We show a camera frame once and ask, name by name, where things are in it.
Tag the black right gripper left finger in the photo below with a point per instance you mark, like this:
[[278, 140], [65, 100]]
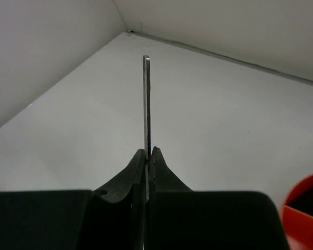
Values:
[[109, 217]]

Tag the orange round compartment container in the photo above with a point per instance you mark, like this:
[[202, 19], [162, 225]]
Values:
[[297, 214]]

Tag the black handled scissors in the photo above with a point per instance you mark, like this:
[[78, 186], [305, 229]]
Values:
[[147, 116]]

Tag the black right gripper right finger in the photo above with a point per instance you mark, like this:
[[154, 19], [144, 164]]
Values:
[[180, 218]]

